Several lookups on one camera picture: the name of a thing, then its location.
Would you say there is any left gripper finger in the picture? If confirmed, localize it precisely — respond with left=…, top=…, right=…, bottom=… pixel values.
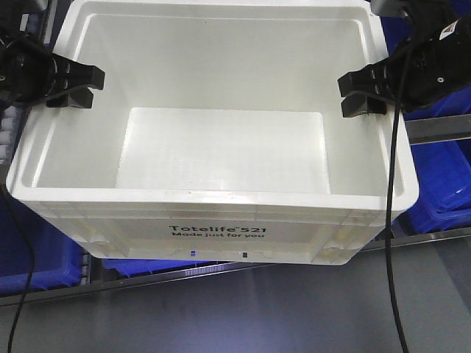
left=52, top=54, right=105, bottom=92
left=46, top=88, right=93, bottom=109

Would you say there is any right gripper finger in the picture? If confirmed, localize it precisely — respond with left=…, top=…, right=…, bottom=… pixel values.
left=337, top=60, right=386, bottom=98
left=341, top=94, right=386, bottom=118

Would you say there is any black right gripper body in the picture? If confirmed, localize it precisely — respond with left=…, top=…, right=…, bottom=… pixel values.
left=382, top=18, right=470, bottom=113

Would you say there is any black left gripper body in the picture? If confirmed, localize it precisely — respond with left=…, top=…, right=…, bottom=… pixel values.
left=1, top=35, right=55, bottom=107

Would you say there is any white plastic tote bin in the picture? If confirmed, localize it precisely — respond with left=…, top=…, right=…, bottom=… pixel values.
left=5, top=0, right=419, bottom=266

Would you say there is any blue bin right upper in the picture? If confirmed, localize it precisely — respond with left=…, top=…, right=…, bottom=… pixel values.
left=381, top=17, right=470, bottom=234

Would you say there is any blue bin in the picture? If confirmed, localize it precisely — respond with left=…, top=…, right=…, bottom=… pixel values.
left=1, top=199, right=82, bottom=296
left=381, top=17, right=470, bottom=234

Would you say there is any blue bin lower left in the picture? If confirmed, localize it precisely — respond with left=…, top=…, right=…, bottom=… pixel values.
left=1, top=199, right=82, bottom=296

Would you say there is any left white roller track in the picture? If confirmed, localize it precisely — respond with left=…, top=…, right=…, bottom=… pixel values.
left=0, top=107, right=22, bottom=165

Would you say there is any black right cable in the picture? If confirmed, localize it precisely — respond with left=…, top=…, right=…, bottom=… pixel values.
left=382, top=36, right=411, bottom=353

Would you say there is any black cable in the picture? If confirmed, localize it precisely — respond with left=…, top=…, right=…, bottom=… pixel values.
left=382, top=36, right=411, bottom=353
left=0, top=183, right=36, bottom=353

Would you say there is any black left cable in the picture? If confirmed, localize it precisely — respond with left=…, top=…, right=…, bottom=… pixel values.
left=0, top=183, right=36, bottom=353

